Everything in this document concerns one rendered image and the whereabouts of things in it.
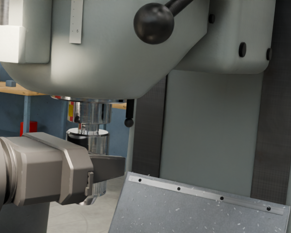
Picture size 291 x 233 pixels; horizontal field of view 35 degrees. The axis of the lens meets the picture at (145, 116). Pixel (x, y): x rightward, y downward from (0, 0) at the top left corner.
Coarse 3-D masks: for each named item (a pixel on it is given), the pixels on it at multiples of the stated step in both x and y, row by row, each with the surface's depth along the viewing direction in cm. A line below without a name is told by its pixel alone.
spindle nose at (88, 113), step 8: (72, 104) 47; (80, 104) 47; (88, 104) 47; (96, 104) 47; (104, 104) 47; (80, 112) 47; (88, 112) 47; (96, 112) 47; (104, 112) 48; (72, 120) 47; (80, 120) 47; (88, 120) 47; (96, 120) 47; (104, 120) 48
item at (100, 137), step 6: (66, 132) 49; (72, 132) 48; (78, 132) 48; (102, 132) 49; (108, 132) 50; (66, 138) 49; (72, 138) 48; (78, 138) 47; (84, 138) 47; (90, 138) 47; (96, 138) 47; (102, 138) 48; (108, 138) 49; (90, 144) 47; (96, 144) 48
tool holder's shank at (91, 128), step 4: (80, 124) 48; (84, 124) 48; (88, 124) 48; (92, 124) 48; (96, 124) 49; (80, 128) 49; (84, 128) 48; (88, 128) 48; (92, 128) 48; (96, 128) 49; (84, 132) 48; (88, 132) 48; (92, 132) 49; (96, 132) 49
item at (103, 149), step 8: (80, 144) 47; (88, 144) 47; (104, 144) 48; (88, 152) 47; (96, 152) 48; (104, 152) 49; (96, 184) 48; (104, 184) 49; (96, 192) 48; (104, 192) 50
